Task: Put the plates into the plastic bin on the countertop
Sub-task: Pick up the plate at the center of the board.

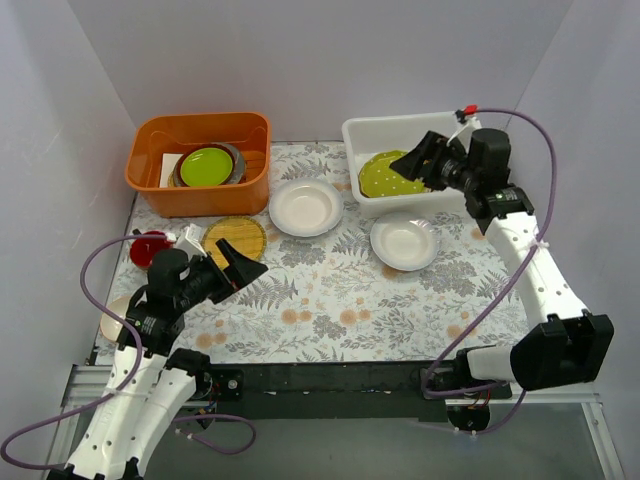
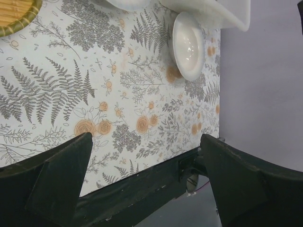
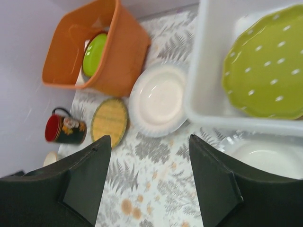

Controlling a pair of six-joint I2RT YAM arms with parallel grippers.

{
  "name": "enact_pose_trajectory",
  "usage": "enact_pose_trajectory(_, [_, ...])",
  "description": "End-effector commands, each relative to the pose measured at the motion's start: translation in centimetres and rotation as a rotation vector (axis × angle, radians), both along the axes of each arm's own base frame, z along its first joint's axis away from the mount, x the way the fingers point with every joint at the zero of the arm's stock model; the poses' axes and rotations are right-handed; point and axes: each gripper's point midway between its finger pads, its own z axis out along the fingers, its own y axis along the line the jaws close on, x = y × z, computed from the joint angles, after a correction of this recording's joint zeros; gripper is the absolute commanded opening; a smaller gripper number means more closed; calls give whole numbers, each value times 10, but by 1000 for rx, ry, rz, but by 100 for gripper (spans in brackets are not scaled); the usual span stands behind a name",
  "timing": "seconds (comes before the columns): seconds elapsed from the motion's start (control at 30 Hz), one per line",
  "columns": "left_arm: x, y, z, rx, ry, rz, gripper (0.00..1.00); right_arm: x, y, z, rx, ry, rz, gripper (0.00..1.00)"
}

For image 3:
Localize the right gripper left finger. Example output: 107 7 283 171
0 136 112 227

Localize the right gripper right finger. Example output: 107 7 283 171
189 135 303 227

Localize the white deep plate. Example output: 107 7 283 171
129 61 188 138
218 133 303 179

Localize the green dotted scalloped plate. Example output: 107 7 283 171
222 4 303 120

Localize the orange plastic bin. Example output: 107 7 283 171
42 0 151 97

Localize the white plastic bin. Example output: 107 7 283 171
183 0 303 136

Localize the small cream dish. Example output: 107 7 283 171
43 152 58 167

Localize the black mug red inside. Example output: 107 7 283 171
45 107 87 145

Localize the round bamboo mat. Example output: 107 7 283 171
90 98 128 148

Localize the lime green round plate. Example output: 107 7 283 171
82 33 107 77

